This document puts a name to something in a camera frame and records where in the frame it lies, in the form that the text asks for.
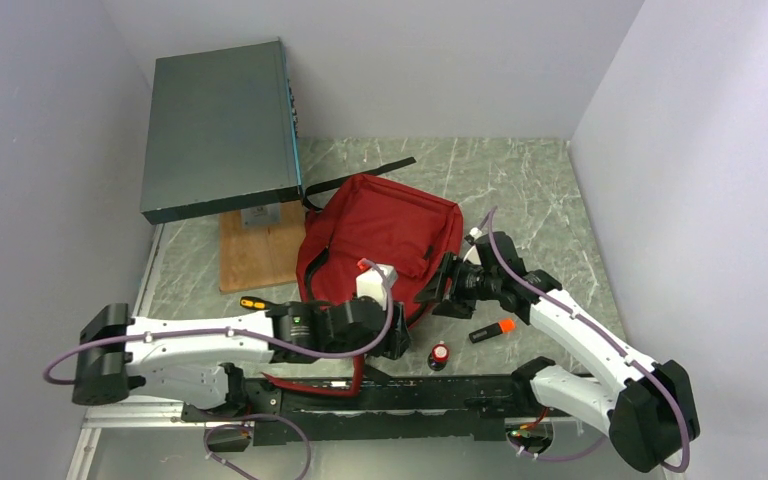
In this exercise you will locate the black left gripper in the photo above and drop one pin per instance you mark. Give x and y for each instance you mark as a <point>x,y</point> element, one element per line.
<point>397,341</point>

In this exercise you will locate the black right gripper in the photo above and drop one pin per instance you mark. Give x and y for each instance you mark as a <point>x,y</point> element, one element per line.
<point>452,305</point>

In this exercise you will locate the orange highlighter marker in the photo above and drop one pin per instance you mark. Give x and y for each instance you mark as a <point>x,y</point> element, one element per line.
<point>493,330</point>

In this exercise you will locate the red backpack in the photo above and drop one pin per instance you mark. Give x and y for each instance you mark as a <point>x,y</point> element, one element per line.
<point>367,216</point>

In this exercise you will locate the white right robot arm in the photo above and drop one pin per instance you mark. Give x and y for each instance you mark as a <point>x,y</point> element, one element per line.
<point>645,408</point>

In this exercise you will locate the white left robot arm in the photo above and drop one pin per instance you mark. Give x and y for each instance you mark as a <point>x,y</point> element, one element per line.
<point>199,362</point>

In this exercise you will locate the black yellow screwdriver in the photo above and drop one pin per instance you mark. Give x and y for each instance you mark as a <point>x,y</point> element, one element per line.
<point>254,303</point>

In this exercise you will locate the wooden board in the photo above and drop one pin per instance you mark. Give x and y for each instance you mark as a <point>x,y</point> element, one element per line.
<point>251,258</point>

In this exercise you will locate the dark grey box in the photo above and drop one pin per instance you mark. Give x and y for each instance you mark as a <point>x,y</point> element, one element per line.
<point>222,134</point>

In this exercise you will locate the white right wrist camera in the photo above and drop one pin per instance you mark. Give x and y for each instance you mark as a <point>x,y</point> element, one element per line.
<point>472,255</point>

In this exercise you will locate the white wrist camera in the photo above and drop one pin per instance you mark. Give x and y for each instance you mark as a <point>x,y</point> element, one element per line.
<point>369,283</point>
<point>472,255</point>

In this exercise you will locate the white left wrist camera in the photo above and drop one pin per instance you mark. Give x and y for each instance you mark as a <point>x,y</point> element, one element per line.
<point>369,283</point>

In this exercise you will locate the black mounting rail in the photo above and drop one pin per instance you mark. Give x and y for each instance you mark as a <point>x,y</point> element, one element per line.
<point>477,407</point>

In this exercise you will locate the metal post with base plate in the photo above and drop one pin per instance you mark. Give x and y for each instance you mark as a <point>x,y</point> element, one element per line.
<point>261,216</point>

